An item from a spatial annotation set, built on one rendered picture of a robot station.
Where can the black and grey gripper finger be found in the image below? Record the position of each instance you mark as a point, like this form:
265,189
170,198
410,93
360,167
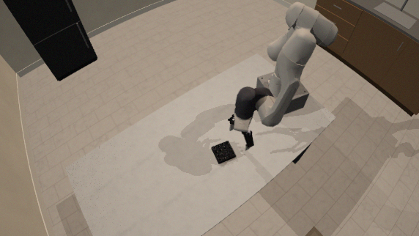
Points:
231,123
249,141

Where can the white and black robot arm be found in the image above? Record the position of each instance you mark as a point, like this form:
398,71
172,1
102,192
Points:
306,28

